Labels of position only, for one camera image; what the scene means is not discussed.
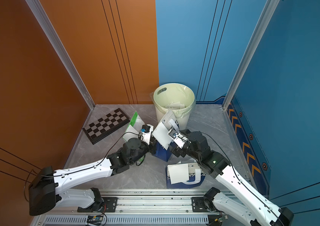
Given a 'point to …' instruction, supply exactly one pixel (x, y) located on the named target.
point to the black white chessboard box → (99, 129)
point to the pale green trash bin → (179, 98)
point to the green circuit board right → (222, 218)
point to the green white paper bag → (134, 127)
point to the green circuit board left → (94, 219)
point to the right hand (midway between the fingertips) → (176, 136)
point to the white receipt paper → (163, 135)
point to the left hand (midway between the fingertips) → (160, 134)
